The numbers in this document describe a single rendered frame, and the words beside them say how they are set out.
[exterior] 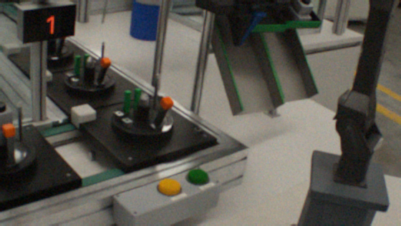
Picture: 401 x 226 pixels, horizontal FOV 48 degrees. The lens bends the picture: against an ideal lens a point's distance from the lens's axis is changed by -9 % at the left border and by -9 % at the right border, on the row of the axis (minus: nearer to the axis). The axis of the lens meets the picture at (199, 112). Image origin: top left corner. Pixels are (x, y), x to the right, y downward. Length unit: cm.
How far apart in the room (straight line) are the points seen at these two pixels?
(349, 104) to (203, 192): 33
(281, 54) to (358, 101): 58
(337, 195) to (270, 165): 45
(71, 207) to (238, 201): 41
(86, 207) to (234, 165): 38
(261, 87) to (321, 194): 49
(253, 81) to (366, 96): 49
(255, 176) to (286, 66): 33
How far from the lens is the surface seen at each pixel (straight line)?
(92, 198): 89
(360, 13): 717
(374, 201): 85
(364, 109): 81
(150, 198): 90
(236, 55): 124
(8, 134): 87
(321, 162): 91
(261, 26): 113
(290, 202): 114
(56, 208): 86
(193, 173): 96
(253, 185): 117
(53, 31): 101
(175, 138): 108
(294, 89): 134
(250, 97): 121
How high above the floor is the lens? 150
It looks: 26 degrees down
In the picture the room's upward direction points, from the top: 8 degrees clockwise
